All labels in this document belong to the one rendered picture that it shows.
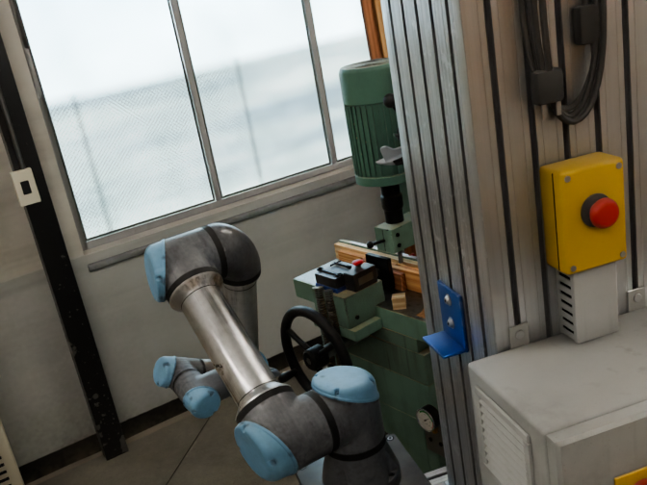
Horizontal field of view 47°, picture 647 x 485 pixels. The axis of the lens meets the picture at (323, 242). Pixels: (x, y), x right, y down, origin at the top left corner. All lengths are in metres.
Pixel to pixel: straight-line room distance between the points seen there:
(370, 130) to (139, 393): 1.88
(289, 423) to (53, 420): 2.11
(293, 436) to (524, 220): 0.57
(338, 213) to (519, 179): 2.67
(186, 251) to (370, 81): 0.68
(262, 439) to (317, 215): 2.32
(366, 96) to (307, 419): 0.89
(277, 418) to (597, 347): 0.57
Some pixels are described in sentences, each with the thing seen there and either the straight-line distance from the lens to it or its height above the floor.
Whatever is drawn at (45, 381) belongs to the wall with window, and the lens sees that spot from 3.26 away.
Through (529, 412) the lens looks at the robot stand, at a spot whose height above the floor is 1.23.
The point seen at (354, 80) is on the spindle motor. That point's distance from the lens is 1.89.
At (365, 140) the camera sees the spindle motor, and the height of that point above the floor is 1.32.
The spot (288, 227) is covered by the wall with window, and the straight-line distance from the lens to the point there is 3.46.
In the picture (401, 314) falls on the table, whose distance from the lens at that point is 1.91.
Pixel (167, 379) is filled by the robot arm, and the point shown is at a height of 0.91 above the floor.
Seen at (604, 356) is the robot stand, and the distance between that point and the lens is 0.99.
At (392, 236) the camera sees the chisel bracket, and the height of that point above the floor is 1.05.
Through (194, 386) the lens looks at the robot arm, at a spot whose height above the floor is 0.90.
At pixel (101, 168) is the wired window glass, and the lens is 3.17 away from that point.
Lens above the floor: 1.72
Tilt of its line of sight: 19 degrees down
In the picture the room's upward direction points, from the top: 10 degrees counter-clockwise
